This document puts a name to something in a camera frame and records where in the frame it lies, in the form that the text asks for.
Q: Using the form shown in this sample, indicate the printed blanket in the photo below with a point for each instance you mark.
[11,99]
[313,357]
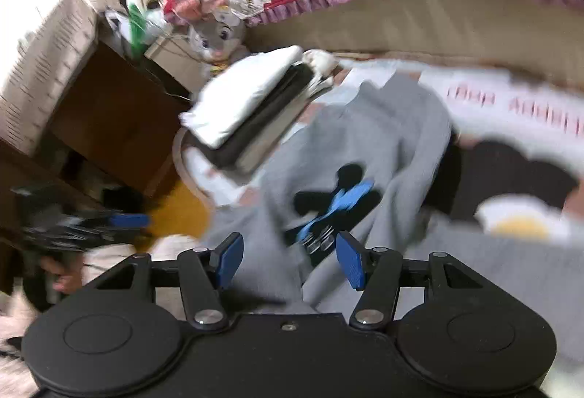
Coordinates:
[502,106]

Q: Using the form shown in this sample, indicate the brown wooden nightstand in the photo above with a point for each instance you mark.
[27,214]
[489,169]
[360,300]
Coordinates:
[114,119]

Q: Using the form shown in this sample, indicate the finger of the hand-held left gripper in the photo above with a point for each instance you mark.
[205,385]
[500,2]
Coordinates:
[130,221]

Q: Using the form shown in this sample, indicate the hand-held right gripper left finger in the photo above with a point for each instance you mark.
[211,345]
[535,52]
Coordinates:
[230,261]

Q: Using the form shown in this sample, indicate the white folded garment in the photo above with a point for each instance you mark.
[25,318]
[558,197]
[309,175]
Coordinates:
[237,96]

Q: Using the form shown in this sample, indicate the green plastic item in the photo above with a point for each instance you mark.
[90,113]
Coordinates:
[136,26]

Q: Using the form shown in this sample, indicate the pinkish white cloth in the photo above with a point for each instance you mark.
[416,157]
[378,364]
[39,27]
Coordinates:
[13,320]

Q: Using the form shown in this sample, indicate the beige bed base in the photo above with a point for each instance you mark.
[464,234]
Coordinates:
[433,28]

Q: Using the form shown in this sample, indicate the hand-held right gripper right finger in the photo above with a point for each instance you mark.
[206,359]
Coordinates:
[351,261]

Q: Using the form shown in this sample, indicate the person's left hand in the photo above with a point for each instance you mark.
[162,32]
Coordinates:
[61,277]

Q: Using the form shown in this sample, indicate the grey bunny plush toy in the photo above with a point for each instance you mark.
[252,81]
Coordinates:
[219,33]

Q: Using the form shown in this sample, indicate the white lace cloth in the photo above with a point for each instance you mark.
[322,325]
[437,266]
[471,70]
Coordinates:
[50,51]

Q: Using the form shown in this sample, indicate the grey sweatshirt with black print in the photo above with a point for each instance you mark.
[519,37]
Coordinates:
[388,142]

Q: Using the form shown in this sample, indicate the stack of folded towels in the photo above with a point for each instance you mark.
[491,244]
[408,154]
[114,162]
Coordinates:
[269,119]

